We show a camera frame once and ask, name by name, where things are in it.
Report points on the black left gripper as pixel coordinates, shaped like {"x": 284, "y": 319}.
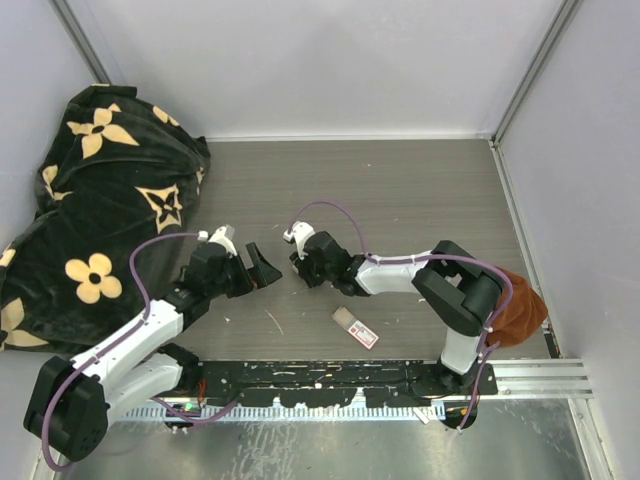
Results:
{"x": 256, "y": 277}

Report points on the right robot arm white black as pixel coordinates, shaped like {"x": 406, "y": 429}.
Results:
{"x": 464, "y": 292}

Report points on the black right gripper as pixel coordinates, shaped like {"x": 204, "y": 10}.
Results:
{"x": 304, "y": 271}

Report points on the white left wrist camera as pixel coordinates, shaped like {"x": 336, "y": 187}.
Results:
{"x": 223, "y": 236}

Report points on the white slotted cable duct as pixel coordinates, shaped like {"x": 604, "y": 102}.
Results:
{"x": 357, "y": 411}

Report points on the red white staple box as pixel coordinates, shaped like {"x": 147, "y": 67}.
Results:
{"x": 355, "y": 328}

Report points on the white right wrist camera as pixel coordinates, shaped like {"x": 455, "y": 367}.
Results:
{"x": 298, "y": 234}

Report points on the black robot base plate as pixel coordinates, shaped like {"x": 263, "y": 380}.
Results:
{"x": 314, "y": 384}

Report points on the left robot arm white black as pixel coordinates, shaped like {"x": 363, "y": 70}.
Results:
{"x": 75, "y": 401}

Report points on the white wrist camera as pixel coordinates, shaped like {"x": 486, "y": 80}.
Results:
{"x": 298, "y": 234}
{"x": 223, "y": 236}

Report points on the black floral blanket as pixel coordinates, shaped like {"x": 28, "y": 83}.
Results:
{"x": 120, "y": 179}

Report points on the brown cloth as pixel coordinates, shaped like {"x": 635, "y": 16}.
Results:
{"x": 524, "y": 314}

